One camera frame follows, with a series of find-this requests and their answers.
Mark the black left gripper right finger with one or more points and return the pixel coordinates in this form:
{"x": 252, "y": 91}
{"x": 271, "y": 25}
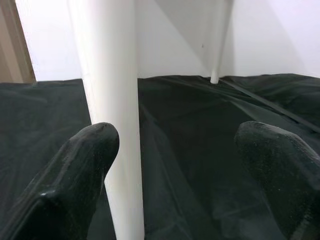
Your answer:
{"x": 287, "y": 175}

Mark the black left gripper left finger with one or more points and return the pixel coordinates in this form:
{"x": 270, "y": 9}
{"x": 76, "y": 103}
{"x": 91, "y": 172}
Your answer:
{"x": 62, "y": 187}

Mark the white plastic table leg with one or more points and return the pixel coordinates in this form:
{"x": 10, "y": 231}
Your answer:
{"x": 217, "y": 37}
{"x": 112, "y": 75}

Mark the black table cloth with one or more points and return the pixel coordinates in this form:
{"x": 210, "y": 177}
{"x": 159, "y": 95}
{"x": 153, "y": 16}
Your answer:
{"x": 187, "y": 137}

